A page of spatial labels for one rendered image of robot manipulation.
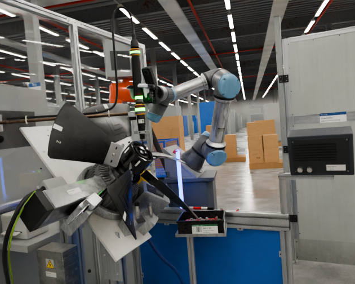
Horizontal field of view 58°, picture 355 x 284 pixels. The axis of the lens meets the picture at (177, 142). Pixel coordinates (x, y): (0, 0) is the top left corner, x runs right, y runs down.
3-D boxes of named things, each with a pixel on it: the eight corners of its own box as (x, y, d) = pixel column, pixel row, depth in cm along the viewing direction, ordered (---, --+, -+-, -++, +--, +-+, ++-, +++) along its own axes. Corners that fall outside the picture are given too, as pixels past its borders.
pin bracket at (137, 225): (117, 225, 133) (129, 212, 130) (125, 222, 138) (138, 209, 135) (124, 236, 131) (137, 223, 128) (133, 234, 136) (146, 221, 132)
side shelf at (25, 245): (-10, 248, 146) (-10, 241, 146) (52, 223, 178) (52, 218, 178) (27, 253, 136) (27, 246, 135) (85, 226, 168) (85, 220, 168)
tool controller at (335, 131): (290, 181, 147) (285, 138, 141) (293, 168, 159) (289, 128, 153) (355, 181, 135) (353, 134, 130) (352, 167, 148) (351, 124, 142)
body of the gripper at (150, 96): (151, 102, 143) (164, 102, 154) (150, 82, 143) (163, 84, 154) (137, 103, 147) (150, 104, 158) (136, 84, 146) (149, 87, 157)
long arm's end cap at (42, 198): (25, 211, 108) (41, 190, 103) (37, 229, 106) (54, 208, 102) (17, 214, 105) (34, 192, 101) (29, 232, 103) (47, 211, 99)
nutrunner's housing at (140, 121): (138, 139, 139) (129, 32, 137) (137, 139, 143) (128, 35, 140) (147, 138, 140) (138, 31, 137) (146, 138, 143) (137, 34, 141)
